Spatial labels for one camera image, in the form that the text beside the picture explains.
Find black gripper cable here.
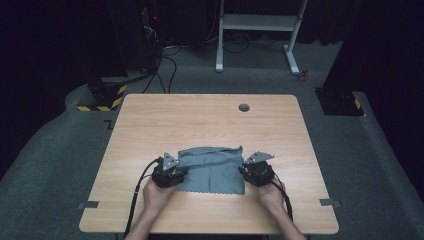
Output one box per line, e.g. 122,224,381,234
271,171,295,222
123,157,164,240

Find dark equipment rack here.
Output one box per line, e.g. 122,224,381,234
139,0,163,46

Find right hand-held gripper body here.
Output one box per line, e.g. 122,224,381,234
244,151,277,187

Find grey tape strip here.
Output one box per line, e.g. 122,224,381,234
77,200,100,210
319,198,342,208

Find black floor cables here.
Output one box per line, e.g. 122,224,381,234
141,41,183,95

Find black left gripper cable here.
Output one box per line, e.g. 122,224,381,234
123,157,164,240

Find black yellow striped stand base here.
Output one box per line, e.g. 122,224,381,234
76,78,129,113

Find person's left hand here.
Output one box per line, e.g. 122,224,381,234
143,179,177,213

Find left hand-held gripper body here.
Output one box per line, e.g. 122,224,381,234
151,152,181,189

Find white metal stand frame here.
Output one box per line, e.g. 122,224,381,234
215,0,310,76

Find grey cloth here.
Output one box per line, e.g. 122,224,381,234
175,145,246,195

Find person's right hand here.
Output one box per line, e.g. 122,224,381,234
254,178,287,210

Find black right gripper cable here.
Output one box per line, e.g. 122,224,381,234
271,171,295,222

